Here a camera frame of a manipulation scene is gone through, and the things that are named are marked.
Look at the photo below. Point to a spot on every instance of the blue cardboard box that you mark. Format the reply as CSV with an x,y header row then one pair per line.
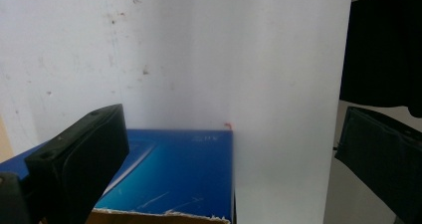
x,y
179,171

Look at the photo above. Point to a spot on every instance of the beige wooden table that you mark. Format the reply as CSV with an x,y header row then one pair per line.
x,y
4,144

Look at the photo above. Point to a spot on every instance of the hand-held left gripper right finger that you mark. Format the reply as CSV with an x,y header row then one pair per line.
x,y
381,151

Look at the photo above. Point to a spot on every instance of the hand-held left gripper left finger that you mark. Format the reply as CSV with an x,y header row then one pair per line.
x,y
76,164

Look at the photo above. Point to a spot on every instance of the dark cloth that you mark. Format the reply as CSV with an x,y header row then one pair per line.
x,y
384,51

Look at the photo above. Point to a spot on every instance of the white paper sheet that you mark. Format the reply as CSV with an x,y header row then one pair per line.
x,y
205,58

